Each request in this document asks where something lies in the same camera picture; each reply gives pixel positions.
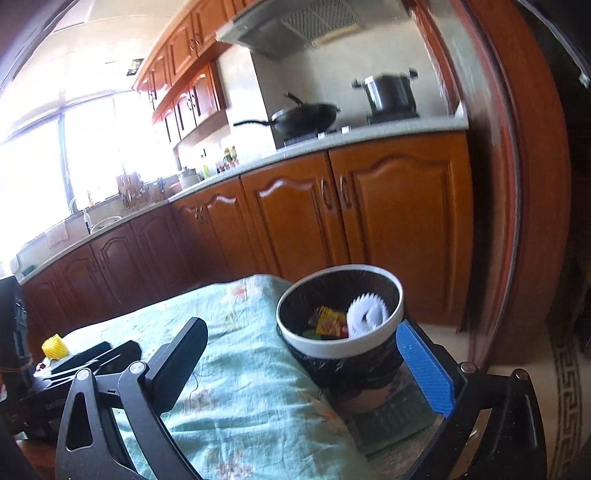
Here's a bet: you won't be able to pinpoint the wooden knife block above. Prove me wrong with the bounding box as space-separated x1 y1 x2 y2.
115 172 148 208

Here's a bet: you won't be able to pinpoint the cluster of condiment bottles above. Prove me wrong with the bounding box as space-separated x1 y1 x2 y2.
217 147 241 174

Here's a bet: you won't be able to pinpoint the gas stove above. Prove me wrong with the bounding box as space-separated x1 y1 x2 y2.
276 111 421 149

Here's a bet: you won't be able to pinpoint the kitchen faucet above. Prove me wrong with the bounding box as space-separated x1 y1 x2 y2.
69 198 93 234

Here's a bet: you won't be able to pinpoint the green floral tablecloth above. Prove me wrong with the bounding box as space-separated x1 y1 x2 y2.
55 273 375 480

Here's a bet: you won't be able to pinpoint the white-rimmed bin with black bag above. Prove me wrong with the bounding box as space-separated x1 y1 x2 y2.
276 264 406 391

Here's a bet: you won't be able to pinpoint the white paper cupcake liner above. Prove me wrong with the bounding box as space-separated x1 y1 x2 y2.
346 294 389 340

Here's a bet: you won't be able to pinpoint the steel range hood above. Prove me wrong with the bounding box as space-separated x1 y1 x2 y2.
215 0 365 61

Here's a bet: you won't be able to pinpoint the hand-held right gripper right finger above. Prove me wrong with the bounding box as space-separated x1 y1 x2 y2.
396 320 548 480

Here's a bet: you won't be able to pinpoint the wooden wall cabinets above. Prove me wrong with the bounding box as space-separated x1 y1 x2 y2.
134 0 241 144

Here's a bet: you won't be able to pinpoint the white lidded pot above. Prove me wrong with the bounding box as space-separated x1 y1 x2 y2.
178 167 204 190

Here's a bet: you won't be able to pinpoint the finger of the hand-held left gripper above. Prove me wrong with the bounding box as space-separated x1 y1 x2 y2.
46 340 143 385
50 342 114 371

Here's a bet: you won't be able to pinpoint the black wok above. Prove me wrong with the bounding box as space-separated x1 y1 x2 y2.
233 92 341 137

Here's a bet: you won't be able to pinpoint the wooden door frame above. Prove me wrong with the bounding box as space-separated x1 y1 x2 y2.
402 0 573 370

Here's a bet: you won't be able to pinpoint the wooden base cabinets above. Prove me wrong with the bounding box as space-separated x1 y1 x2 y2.
18 131 474 333

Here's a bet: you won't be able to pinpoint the kitchen window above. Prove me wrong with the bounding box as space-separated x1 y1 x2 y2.
0 88 158 259

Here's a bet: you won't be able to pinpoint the steel stockpot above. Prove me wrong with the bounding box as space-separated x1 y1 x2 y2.
352 68 419 114

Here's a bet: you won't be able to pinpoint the yellow red snack wrapper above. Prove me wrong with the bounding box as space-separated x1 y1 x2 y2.
316 305 349 337

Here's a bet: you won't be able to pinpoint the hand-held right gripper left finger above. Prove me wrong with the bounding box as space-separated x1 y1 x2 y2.
54 318 209 480

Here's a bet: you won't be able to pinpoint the yellow cupcake liner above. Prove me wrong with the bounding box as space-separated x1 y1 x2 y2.
41 333 70 360

